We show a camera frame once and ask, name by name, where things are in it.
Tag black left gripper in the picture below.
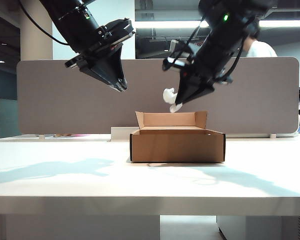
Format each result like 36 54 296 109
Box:
65 26 128 93

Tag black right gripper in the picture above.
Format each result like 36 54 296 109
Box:
175 59 234 104

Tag white paper ball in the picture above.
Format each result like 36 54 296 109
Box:
162 87 183 113

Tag brown open cardboard box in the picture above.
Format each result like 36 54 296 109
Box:
129 110 227 164

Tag grey desk divider panel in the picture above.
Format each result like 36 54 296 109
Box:
16 56 300 139

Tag white rectangular block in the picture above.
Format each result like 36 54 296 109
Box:
110 126 131 143

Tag long ceiling light strip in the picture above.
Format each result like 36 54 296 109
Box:
134 20 300 29

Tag person in white shirt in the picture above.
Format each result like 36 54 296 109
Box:
244 18 278 58

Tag grey under-desk panel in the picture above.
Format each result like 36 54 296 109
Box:
0 214 161 240

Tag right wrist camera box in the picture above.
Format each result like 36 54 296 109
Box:
161 39 193 72

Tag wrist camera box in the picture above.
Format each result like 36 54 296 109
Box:
161 39 193 72
101 18 137 44

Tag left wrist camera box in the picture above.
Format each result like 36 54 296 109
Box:
101 18 137 44

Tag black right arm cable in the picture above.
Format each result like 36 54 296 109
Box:
214 24 251 85
162 13 208 71

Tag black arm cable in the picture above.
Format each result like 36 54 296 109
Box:
162 13 208 71
214 24 251 85
18 0 70 47

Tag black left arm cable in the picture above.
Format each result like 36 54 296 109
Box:
18 0 70 47

